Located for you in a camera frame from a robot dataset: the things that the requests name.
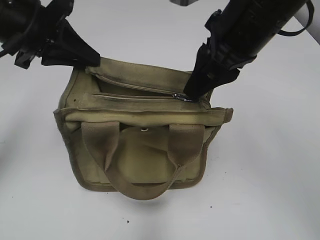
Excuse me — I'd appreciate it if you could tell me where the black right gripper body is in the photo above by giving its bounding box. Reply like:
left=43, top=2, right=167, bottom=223
left=203, top=9, right=253, bottom=75

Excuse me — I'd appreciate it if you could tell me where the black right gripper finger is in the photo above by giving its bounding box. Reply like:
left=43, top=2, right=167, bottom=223
left=183, top=43, right=213, bottom=97
left=196, top=60, right=240, bottom=100

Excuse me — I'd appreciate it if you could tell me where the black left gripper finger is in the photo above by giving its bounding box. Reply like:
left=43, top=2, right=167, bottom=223
left=40, top=42, right=80, bottom=67
left=59, top=19, right=101, bottom=67

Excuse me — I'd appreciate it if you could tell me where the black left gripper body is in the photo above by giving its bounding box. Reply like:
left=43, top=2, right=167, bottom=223
left=13, top=17, right=65, bottom=69

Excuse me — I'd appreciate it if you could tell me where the silver metal zipper pull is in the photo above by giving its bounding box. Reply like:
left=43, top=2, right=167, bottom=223
left=172, top=93, right=194, bottom=103

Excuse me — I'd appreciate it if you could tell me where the olive yellow canvas bag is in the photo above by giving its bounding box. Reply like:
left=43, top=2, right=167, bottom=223
left=54, top=58, right=233, bottom=201

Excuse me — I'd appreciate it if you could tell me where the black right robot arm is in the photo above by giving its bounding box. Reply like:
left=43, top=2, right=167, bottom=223
left=181, top=0, right=315, bottom=102

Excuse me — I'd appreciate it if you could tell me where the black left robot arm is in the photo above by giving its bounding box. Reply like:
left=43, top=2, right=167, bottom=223
left=0, top=0, right=101, bottom=70

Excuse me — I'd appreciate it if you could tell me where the grey box at top edge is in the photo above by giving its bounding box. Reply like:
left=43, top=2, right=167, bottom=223
left=169, top=0, right=198, bottom=7

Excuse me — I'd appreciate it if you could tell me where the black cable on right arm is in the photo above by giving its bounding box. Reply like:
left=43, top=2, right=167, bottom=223
left=278, top=0, right=315, bottom=36

